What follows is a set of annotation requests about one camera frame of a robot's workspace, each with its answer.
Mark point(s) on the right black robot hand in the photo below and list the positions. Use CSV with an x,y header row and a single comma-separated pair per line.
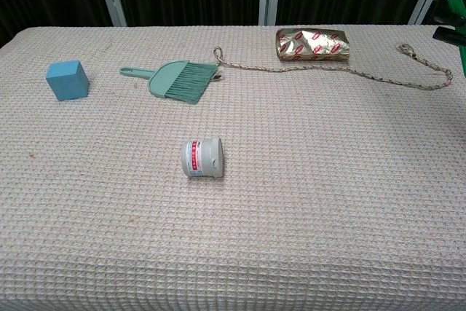
x,y
449,34

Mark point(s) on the green hand brush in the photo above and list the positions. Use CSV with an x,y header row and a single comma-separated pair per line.
x,y
169,79

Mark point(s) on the gold foil snack packet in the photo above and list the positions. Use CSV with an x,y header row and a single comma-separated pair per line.
x,y
313,45

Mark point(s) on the white plastic jar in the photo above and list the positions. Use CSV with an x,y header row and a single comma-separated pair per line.
x,y
205,158

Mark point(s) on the beige waffle table cloth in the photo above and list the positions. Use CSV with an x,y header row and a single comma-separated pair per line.
x,y
233,223

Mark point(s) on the blue cube block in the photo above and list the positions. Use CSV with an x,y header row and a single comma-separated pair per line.
x,y
67,83

